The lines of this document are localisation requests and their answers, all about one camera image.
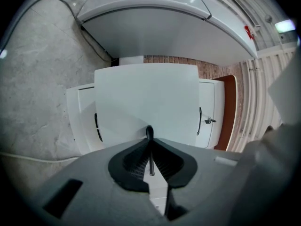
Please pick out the white desk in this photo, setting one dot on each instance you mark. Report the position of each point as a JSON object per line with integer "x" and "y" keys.
{"x": 71, "y": 116}

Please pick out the ceiling light panel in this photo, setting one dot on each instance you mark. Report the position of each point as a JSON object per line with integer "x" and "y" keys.
{"x": 285, "y": 25}

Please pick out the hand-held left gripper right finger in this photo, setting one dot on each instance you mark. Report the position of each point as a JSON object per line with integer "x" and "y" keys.
{"x": 207, "y": 173}

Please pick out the black key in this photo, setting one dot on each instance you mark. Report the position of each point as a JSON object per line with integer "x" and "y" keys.
{"x": 208, "y": 121}

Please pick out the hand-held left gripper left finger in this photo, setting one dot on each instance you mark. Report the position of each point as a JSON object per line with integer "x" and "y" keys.
{"x": 94, "y": 173}

